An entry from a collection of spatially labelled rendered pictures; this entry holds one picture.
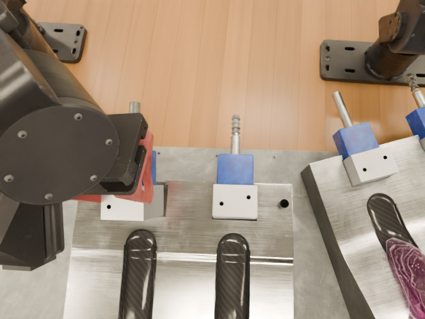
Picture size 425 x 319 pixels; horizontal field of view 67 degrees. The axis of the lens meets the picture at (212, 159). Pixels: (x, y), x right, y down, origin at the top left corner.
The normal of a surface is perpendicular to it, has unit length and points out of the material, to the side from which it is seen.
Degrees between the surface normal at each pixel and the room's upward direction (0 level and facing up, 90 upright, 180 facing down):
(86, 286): 3
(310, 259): 0
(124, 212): 16
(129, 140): 21
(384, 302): 26
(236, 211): 0
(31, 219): 79
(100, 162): 69
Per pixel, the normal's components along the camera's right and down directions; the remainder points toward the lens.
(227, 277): 0.08, -0.20
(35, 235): 0.97, -0.02
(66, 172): 0.60, 0.58
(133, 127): -0.21, -0.55
